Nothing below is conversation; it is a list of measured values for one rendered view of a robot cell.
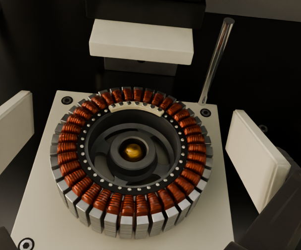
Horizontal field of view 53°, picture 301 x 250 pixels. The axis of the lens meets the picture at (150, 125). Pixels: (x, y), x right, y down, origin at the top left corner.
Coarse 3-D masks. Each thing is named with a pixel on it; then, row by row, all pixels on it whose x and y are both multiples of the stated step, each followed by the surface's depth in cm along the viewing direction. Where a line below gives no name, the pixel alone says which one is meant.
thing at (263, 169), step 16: (240, 112) 19; (240, 128) 18; (256, 128) 17; (240, 144) 18; (256, 144) 15; (272, 144) 15; (240, 160) 17; (256, 160) 15; (272, 160) 14; (240, 176) 17; (256, 176) 15; (272, 176) 14; (256, 192) 15; (272, 192) 14; (256, 208) 15
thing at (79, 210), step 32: (96, 96) 23; (128, 96) 23; (160, 96) 23; (64, 128) 21; (96, 128) 22; (128, 128) 24; (160, 128) 23; (192, 128) 22; (64, 160) 19; (192, 160) 20; (64, 192) 19; (96, 192) 18; (128, 192) 18; (160, 192) 18; (192, 192) 19; (96, 224) 18; (128, 224) 17; (160, 224) 18
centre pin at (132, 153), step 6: (132, 144) 22; (120, 150) 22; (126, 150) 21; (132, 150) 21; (138, 150) 21; (144, 150) 22; (126, 156) 21; (132, 156) 21; (138, 156) 21; (144, 156) 22
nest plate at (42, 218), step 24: (72, 96) 27; (48, 120) 26; (216, 120) 27; (48, 144) 24; (216, 144) 26; (48, 168) 23; (96, 168) 23; (216, 168) 24; (24, 192) 21; (48, 192) 22; (216, 192) 23; (24, 216) 20; (48, 216) 21; (72, 216) 21; (192, 216) 22; (216, 216) 22; (24, 240) 19; (48, 240) 20; (72, 240) 20; (96, 240) 20; (120, 240) 20; (144, 240) 20; (168, 240) 20; (192, 240) 20; (216, 240) 21
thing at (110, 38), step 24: (96, 0) 17; (120, 0) 17; (144, 0) 17; (168, 0) 17; (192, 0) 17; (96, 24) 18; (120, 24) 18; (144, 24) 18; (168, 24) 18; (192, 24) 18; (96, 48) 17; (120, 48) 17; (144, 48) 17; (168, 48) 17; (192, 48) 17
